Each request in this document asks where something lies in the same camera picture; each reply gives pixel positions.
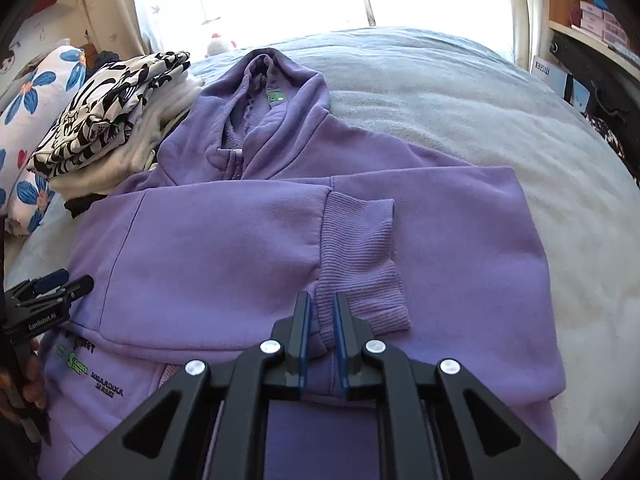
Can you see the black and white printed cloth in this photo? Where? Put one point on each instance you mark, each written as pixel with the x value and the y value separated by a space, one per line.
pixel 105 105

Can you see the purple zip hoodie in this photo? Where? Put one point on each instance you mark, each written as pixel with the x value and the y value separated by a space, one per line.
pixel 250 240

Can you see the black bag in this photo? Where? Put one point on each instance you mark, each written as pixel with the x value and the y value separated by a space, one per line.
pixel 595 70

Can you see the small blue box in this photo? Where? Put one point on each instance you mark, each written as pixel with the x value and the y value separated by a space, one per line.
pixel 600 1

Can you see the person's left hand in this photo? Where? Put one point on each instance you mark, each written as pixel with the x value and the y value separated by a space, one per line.
pixel 36 375

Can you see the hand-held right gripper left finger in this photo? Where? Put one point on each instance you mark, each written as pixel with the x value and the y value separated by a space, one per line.
pixel 305 345

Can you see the blue floral quilt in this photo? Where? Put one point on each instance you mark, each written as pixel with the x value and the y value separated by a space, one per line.
pixel 30 110

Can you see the white plush toy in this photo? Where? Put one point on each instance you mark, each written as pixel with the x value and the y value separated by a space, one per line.
pixel 219 46

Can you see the white cardboard box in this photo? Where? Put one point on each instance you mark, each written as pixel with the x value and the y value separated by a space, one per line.
pixel 549 76

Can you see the grey bed blanket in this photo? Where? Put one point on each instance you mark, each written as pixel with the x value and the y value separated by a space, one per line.
pixel 475 110

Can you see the black and white patterned garment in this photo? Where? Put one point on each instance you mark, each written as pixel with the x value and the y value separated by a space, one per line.
pixel 615 140

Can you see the folded black garment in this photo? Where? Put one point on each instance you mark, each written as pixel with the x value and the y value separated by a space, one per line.
pixel 82 205

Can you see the folded white clothes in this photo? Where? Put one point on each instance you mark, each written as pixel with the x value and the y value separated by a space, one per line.
pixel 140 135

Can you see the beige patterned curtain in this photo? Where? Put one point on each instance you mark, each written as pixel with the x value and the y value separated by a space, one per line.
pixel 105 5

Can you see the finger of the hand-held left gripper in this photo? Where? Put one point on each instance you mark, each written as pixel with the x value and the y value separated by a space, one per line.
pixel 75 288
pixel 52 280

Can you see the pink drawer boxes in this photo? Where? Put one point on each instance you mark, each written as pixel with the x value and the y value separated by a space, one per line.
pixel 600 22

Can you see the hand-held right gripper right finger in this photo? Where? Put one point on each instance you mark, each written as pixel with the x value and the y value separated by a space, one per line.
pixel 341 345

